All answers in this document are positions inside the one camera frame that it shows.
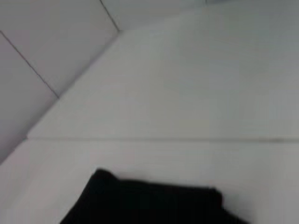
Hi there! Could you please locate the black t-shirt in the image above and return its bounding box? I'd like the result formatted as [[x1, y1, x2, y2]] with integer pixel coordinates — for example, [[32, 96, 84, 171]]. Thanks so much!
[[59, 168, 249, 224]]

